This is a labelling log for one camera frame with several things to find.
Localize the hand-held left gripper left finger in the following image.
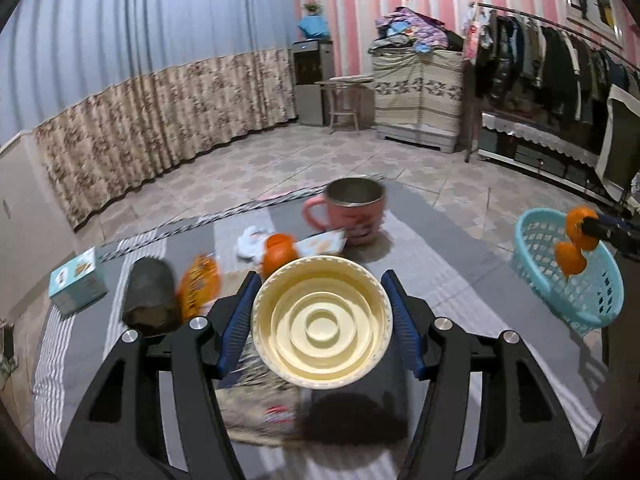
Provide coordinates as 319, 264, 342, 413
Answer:
55, 270, 263, 480

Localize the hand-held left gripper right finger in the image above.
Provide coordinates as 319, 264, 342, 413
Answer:
381, 269, 586, 480

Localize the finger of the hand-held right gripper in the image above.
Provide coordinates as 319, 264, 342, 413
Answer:
580, 212, 640, 256

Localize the orange toy fruit pair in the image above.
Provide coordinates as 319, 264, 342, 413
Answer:
555, 206, 601, 277

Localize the cream round plastic lid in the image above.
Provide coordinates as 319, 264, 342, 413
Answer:
251, 255, 393, 391

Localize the printed snack bag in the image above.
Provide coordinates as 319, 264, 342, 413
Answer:
215, 345, 311, 446

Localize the teal plastic basket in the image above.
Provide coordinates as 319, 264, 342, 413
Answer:
512, 208, 625, 337

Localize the light blue tissue packet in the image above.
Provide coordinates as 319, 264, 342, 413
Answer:
294, 229, 347, 257

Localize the orange snack packet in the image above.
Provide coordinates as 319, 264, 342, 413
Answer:
179, 254, 222, 322

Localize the grey striped mat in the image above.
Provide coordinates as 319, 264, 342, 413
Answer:
32, 180, 608, 480

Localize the white crumpled tissue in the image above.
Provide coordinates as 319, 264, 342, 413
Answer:
236, 226, 271, 263

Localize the dark chair with cream trim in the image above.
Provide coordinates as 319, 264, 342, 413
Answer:
597, 85, 640, 201

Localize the dark cylindrical roll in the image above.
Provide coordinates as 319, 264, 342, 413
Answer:
122, 256, 182, 337

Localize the pink mug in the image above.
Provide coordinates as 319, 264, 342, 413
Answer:
302, 177, 388, 247

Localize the low cabinet with lace cloth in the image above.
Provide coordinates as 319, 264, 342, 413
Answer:
477, 112, 608, 196

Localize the small blue box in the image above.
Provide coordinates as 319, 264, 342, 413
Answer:
49, 247, 108, 317

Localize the metal clothes rack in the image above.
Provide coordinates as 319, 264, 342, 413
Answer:
464, 2, 640, 163

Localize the cloth-covered cabinet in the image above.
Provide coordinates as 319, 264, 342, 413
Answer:
371, 49, 465, 153

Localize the small stool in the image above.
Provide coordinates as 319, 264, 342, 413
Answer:
315, 76, 375, 135

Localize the grey water dispenser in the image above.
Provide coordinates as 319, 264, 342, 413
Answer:
291, 40, 335, 127

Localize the blue and floral curtain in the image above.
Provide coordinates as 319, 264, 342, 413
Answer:
0, 0, 301, 233

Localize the pile of colourful clothes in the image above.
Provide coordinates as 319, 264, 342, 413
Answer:
369, 6, 463, 56

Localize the blue covered water bottle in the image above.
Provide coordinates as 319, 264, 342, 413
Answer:
298, 12, 331, 42

